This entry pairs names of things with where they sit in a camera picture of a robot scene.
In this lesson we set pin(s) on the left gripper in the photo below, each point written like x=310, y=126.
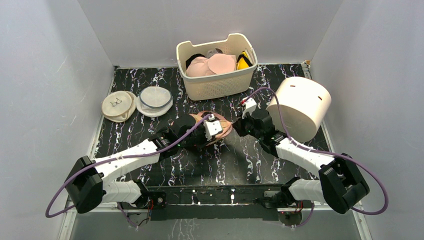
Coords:
x=201, y=128

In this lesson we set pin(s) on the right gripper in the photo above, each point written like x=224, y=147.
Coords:
x=241, y=125

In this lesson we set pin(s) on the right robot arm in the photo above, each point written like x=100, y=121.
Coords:
x=339, y=182

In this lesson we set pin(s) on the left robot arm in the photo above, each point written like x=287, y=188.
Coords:
x=94, y=182

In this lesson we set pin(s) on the cream plastic laundry basket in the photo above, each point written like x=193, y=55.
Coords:
x=216, y=86

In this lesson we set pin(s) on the pink bra in basket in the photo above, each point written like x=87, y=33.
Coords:
x=217, y=64

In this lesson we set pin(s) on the white cylindrical drum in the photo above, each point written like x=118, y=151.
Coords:
x=303, y=104

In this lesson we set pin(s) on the yellow black item in basket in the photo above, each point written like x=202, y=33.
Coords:
x=243, y=61

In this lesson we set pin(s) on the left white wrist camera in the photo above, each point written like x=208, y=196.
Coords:
x=212, y=127

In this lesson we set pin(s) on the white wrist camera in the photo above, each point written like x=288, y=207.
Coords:
x=212, y=127
x=249, y=106

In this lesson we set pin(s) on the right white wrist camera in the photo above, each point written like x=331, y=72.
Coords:
x=249, y=106

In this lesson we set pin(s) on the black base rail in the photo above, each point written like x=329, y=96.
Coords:
x=261, y=201

